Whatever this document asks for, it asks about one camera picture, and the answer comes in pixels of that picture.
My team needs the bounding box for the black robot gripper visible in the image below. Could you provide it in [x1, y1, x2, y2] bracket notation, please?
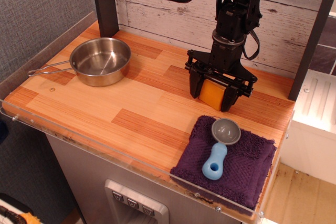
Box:
[185, 35, 257, 112]

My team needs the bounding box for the silver dispenser panel with buttons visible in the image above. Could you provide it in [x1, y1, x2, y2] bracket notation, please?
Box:
[104, 179, 170, 224]

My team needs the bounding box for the orange cheese wedge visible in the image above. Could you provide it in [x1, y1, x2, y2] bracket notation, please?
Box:
[199, 80, 225, 111]

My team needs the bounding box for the white toy sink unit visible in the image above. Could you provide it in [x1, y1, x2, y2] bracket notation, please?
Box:
[279, 11, 336, 186]

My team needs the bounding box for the dark left frame post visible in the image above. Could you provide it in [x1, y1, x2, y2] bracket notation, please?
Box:
[94, 0, 119, 37]

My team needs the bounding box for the purple folded towel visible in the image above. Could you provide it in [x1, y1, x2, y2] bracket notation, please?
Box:
[171, 115, 277, 210]

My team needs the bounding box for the grey blue ice cream scoop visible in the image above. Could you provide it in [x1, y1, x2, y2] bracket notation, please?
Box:
[202, 118, 241, 180]

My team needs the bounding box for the orange object bottom left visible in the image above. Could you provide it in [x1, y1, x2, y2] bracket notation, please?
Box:
[20, 212, 41, 224]

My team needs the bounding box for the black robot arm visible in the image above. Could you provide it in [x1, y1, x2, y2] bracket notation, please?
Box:
[185, 0, 262, 112]

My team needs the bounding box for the grey toy fridge cabinet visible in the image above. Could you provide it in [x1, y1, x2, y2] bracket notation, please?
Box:
[47, 136, 239, 223]

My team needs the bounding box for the dark right frame post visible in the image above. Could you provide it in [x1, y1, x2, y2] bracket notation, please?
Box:
[288, 0, 334, 101]

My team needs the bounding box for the silver pot with handle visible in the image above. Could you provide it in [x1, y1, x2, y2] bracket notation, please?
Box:
[27, 37, 131, 87]

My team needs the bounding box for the dark frame post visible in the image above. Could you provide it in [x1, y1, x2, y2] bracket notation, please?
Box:
[94, 0, 119, 37]
[288, 0, 334, 101]

